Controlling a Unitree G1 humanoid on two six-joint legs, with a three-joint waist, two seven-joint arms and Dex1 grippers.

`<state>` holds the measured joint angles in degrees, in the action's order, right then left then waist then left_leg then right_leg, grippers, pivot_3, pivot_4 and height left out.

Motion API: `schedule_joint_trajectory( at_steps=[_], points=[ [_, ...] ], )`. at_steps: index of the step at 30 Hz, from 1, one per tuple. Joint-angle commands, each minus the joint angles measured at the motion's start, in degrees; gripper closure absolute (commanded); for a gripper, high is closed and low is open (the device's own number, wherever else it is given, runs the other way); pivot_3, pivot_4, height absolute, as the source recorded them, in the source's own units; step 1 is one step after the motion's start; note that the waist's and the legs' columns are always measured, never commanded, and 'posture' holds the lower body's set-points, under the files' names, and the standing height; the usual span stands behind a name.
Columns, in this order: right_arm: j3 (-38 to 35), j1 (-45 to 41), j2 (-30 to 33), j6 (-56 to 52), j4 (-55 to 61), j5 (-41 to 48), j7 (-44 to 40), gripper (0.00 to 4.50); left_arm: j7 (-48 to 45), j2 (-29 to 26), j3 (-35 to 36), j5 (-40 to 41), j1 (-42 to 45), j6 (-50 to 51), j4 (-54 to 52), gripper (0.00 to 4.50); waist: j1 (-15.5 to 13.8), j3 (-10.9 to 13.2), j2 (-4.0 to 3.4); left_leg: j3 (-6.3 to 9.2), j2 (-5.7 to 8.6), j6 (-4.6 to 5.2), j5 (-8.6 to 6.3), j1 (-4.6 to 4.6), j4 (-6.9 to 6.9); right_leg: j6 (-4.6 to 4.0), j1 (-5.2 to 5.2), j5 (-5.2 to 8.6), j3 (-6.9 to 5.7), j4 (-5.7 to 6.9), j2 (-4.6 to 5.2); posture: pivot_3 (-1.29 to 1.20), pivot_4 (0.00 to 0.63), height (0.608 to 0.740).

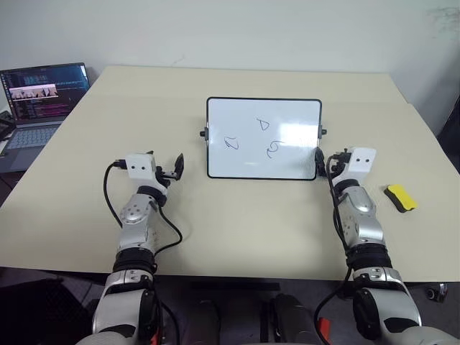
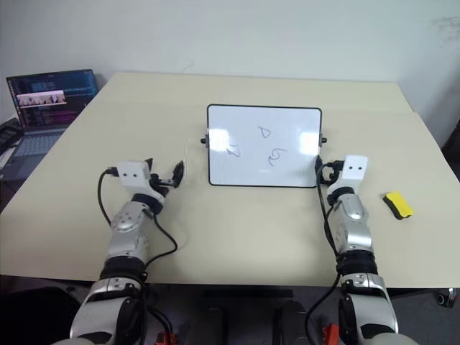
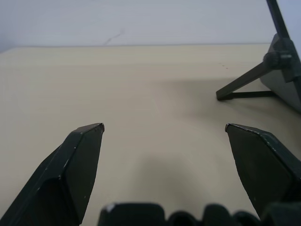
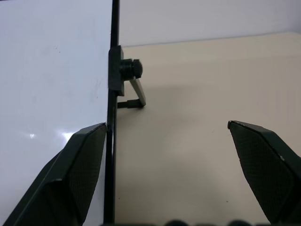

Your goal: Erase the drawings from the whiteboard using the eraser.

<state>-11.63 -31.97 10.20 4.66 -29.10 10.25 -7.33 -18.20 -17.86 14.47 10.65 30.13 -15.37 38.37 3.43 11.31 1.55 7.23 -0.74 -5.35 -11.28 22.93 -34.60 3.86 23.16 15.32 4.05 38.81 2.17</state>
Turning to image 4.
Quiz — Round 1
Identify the black whiteboard stand bracket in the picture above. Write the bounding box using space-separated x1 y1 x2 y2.
108 45 148 110

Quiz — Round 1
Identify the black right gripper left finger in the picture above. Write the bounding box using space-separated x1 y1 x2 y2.
0 122 108 226

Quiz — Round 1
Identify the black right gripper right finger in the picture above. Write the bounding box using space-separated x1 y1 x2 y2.
227 120 301 226

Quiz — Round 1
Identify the white whiteboard with black frame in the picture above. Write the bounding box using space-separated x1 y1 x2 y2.
0 0 121 226

